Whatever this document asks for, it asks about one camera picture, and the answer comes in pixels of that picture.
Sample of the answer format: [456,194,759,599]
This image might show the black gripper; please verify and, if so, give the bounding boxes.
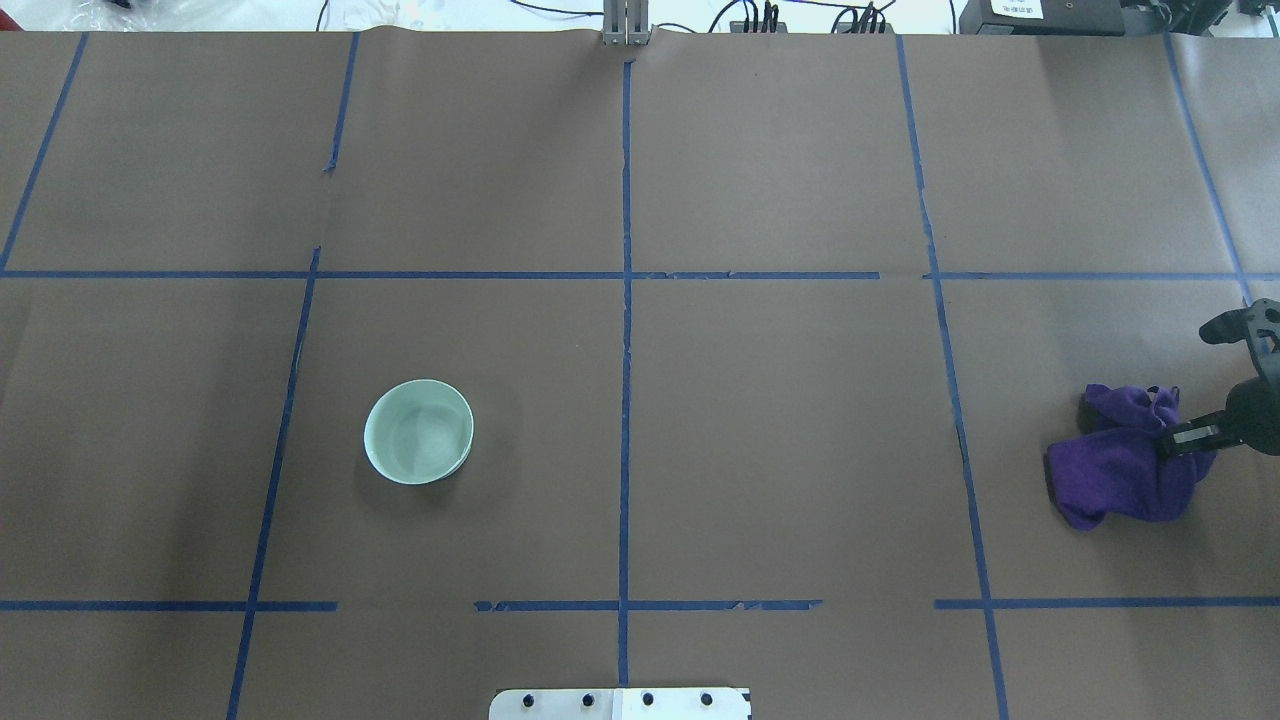
[1158,299,1279,457]

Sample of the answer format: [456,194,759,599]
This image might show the purple microfiber cloth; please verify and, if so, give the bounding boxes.
[1044,383,1217,530]

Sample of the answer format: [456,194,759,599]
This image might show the black computer box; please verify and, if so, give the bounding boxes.
[957,1,1125,37]

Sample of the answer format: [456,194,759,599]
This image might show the mint green bowl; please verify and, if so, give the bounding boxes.
[364,379,475,486]

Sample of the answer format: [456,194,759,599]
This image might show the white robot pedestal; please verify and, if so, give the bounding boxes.
[488,687,753,719]

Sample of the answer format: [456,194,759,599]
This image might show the aluminium frame post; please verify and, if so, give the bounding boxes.
[602,0,653,47]

